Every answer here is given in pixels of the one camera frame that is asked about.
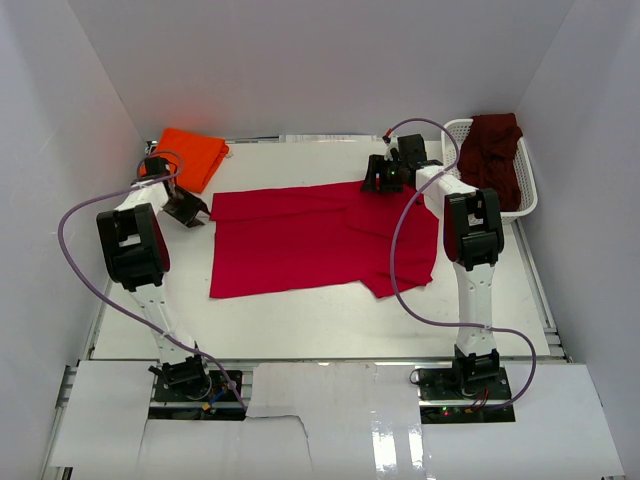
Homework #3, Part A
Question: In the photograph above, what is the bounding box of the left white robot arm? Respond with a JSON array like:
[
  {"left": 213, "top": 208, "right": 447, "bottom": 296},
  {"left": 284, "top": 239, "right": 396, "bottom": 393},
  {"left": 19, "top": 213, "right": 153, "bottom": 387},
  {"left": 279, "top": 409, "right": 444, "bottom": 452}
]
[{"left": 96, "top": 151, "right": 212, "bottom": 399}]

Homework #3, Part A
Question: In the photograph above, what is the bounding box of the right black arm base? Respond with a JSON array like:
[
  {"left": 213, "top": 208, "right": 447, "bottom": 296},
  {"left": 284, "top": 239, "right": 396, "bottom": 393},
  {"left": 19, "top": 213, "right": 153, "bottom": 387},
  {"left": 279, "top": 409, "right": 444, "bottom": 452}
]
[{"left": 409, "top": 367, "right": 516, "bottom": 425}]

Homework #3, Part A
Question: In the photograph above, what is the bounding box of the dark maroon t shirt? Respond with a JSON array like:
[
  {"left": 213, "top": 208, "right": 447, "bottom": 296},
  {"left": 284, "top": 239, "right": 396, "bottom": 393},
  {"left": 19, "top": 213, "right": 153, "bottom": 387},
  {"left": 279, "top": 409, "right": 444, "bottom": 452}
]
[{"left": 457, "top": 113, "right": 523, "bottom": 212}]

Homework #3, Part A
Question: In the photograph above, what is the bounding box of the white printed label strip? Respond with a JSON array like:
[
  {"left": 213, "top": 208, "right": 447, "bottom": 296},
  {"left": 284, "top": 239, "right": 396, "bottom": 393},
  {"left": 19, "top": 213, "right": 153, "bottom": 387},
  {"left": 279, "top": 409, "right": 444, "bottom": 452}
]
[{"left": 279, "top": 134, "right": 378, "bottom": 143}]

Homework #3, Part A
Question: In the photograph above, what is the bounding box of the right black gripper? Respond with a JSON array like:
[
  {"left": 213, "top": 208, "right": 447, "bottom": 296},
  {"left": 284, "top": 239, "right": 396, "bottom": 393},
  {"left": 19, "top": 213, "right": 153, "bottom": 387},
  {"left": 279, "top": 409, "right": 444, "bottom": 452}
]
[{"left": 361, "top": 155, "right": 407, "bottom": 194}]

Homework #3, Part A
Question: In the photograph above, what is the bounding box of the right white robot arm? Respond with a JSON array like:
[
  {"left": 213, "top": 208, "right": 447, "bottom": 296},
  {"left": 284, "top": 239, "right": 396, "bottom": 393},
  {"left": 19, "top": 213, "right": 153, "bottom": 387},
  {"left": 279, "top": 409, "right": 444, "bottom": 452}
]
[{"left": 361, "top": 134, "right": 504, "bottom": 399}]

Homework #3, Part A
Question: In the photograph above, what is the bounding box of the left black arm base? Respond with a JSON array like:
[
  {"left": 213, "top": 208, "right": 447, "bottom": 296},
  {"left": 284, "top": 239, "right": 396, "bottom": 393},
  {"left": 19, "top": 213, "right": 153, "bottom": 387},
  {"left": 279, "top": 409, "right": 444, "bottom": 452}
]
[{"left": 148, "top": 366, "right": 247, "bottom": 421}]

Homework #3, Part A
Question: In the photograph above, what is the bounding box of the folded orange t shirt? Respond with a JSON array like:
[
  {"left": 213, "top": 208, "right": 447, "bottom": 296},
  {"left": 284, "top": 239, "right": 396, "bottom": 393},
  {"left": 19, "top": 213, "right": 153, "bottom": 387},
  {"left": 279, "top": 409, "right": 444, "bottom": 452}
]
[{"left": 152, "top": 128, "right": 230, "bottom": 194}]

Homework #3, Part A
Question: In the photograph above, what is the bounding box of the bright red t shirt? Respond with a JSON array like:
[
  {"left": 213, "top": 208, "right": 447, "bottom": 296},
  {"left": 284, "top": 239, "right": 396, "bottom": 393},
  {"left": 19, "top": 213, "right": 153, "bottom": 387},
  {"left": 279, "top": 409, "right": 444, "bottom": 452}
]
[{"left": 210, "top": 182, "right": 439, "bottom": 299}]

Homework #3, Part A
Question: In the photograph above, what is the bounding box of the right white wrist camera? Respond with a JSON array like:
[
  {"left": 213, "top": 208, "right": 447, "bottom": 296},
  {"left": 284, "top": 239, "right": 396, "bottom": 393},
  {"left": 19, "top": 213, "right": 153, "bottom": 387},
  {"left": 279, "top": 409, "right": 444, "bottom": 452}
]
[{"left": 382, "top": 135, "right": 399, "bottom": 161}]

